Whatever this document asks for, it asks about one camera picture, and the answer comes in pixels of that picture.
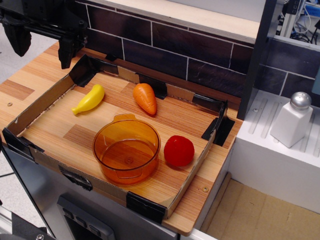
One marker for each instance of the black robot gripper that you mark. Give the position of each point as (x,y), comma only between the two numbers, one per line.
(51,18)

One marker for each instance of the cardboard fence with black tape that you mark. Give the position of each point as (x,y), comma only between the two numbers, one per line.
(48,133)

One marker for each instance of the orange plastic toy carrot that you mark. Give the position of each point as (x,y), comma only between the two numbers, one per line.
(145,97)

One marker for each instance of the orange transparent plastic pot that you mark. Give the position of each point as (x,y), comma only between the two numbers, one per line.
(127,149)

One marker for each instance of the yellow plastic toy banana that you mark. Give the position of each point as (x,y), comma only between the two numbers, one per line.
(90,100)

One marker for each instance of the grey toy oven front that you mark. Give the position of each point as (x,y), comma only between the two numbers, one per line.
(71,212)

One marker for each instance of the red plastic toy tomato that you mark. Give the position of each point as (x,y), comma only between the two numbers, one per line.
(179,151)

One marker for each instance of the white toy sink drainboard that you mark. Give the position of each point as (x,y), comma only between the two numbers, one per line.
(260,161)

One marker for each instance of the white salt shaker metal cap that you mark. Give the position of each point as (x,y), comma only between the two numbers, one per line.
(292,121)

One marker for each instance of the dark grey vertical post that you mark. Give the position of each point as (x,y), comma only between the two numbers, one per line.
(249,89)

